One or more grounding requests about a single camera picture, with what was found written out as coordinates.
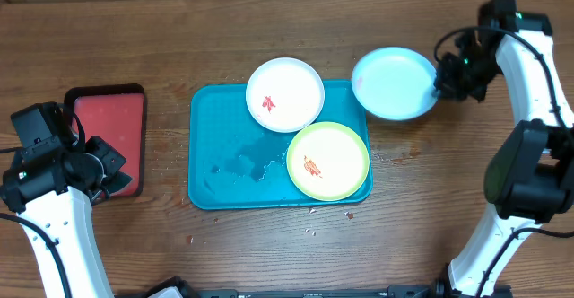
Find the yellow plate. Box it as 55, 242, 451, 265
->
286, 122, 370, 202

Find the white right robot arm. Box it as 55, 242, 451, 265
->
428, 0, 573, 297

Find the white plate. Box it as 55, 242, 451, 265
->
246, 57, 325, 133

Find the teal plastic tray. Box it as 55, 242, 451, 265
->
187, 78, 375, 212

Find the dark red tray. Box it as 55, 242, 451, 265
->
64, 83, 147, 197

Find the light blue plate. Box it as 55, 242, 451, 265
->
351, 47, 438, 121

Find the dark green bow-shaped sponge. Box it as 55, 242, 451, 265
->
103, 171, 132, 195

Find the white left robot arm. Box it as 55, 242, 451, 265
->
1, 136, 131, 297

